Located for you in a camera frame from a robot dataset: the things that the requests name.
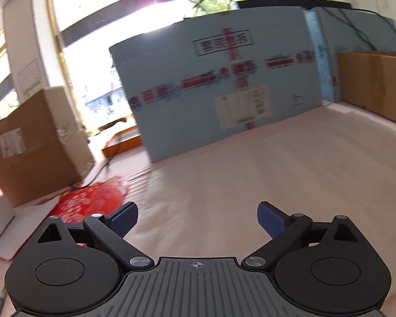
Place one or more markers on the orange tray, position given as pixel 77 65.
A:
pixel 122 141

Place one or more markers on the white flat cardboard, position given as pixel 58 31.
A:
pixel 18 224

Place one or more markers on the large blue printed carton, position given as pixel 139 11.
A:
pixel 204 79

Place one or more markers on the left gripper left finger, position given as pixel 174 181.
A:
pixel 108 231

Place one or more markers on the red patterned paper bag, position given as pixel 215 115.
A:
pixel 101 197

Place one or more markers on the white fabric shopping bag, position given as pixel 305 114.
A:
pixel 323 164

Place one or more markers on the open brown storage carton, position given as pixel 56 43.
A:
pixel 368 80

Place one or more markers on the sealed brown cardboard box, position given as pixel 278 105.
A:
pixel 43 149

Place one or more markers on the black shelf board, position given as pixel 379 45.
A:
pixel 306 4

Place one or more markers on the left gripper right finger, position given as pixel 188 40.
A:
pixel 287 234

